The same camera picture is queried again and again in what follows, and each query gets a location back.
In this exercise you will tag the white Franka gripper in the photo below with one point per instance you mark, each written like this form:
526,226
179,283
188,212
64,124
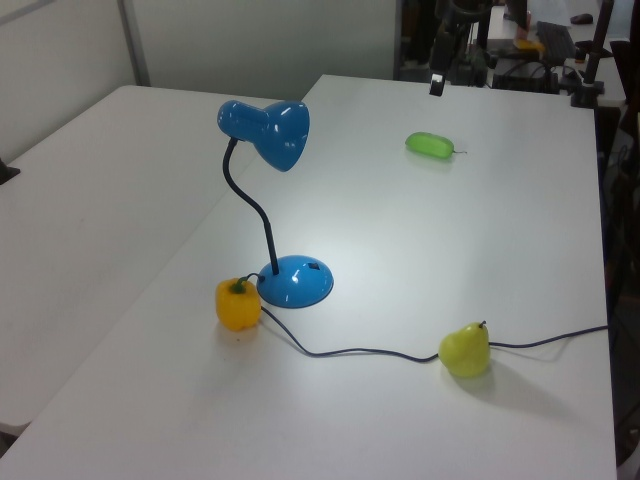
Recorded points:
441,55

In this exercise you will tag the blue desk lamp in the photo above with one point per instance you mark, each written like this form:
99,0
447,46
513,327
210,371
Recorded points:
295,286

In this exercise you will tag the green toy bitter gourd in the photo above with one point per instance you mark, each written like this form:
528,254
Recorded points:
427,144

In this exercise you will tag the black equipment base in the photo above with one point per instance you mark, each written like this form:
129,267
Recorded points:
525,75

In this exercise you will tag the small yellow object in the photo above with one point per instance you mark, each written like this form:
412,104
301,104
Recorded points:
529,45

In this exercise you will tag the black computer keyboard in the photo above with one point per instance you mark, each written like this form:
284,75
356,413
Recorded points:
555,41

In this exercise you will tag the black computer mouse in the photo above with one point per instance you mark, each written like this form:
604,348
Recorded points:
582,19

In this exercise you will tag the yellow-green toy pear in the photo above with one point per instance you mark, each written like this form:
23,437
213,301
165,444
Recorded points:
465,352

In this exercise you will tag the yellow toy bell pepper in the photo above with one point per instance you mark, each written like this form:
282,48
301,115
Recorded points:
237,310

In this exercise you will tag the black table clamp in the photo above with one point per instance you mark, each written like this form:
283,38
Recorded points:
7,172

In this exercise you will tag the black camera stand pole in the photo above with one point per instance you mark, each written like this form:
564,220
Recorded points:
595,55

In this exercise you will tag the grey partition frame post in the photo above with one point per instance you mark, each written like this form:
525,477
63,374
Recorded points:
134,40

